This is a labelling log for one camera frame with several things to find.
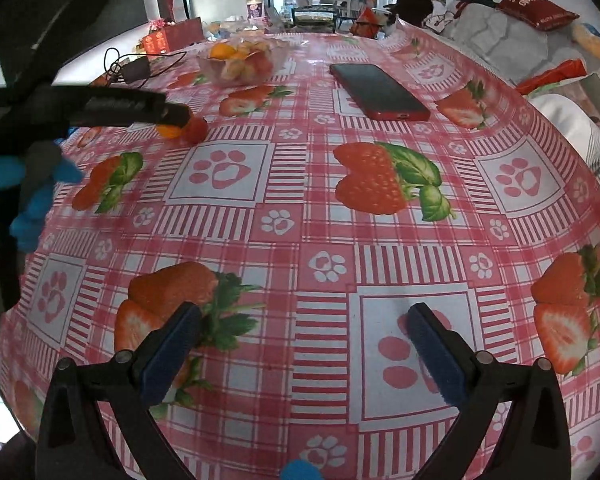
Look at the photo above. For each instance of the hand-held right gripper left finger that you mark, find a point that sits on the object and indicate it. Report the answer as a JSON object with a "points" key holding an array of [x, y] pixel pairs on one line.
{"points": [[172, 355]]}

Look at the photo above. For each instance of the strawberry print red tablecloth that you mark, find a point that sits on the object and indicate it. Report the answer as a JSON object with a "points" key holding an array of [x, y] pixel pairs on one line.
{"points": [[305, 185]]}

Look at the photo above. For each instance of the round orange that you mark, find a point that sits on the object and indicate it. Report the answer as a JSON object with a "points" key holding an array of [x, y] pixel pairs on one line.
{"points": [[170, 133], [222, 51]]}

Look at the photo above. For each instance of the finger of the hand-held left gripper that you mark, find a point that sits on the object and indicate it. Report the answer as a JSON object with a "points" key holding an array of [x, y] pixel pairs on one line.
{"points": [[130, 107]]}

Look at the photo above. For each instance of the dark chair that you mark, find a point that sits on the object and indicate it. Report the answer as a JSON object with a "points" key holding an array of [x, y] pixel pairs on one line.
{"points": [[415, 7]]}

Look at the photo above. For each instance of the pink flowers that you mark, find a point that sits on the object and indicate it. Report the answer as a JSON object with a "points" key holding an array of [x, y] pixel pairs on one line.
{"points": [[157, 24]]}

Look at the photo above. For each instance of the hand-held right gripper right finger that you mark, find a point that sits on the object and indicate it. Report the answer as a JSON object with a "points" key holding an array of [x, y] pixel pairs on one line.
{"points": [[437, 355]]}

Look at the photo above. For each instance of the grey blanket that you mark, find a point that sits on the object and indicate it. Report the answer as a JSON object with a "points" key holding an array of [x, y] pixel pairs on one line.
{"points": [[495, 35]]}

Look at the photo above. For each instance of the clear glass bowl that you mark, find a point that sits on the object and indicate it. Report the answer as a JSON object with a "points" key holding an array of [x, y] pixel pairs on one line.
{"points": [[280, 55]]}

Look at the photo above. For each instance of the orange cushion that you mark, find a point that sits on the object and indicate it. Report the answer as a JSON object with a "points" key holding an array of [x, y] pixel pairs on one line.
{"points": [[555, 75]]}

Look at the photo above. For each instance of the person's left hand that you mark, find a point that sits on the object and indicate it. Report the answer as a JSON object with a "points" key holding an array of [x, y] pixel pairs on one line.
{"points": [[32, 210]]}

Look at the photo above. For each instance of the black television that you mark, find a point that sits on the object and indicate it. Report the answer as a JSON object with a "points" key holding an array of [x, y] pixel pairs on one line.
{"points": [[125, 5]]}

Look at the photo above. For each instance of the orange red bag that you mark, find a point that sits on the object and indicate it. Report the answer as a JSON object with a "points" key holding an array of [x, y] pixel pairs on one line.
{"points": [[366, 22]]}

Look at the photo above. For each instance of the red cherry tomato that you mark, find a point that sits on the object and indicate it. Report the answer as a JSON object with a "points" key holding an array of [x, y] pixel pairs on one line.
{"points": [[196, 131]]}

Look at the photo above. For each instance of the red-cased smartphone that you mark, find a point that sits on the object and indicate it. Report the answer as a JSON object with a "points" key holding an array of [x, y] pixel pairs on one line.
{"points": [[380, 91]]}

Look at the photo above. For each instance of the red gift box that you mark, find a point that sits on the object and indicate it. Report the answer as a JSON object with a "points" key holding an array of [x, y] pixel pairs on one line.
{"points": [[156, 42]]}

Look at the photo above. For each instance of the person's right hand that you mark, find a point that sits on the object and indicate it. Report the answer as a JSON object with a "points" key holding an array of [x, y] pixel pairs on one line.
{"points": [[300, 471]]}

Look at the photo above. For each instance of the red printed cushion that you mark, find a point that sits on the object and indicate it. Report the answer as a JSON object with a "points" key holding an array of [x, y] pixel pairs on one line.
{"points": [[537, 11]]}

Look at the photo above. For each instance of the dark red box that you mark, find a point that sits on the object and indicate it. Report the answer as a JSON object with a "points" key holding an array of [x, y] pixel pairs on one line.
{"points": [[184, 34]]}

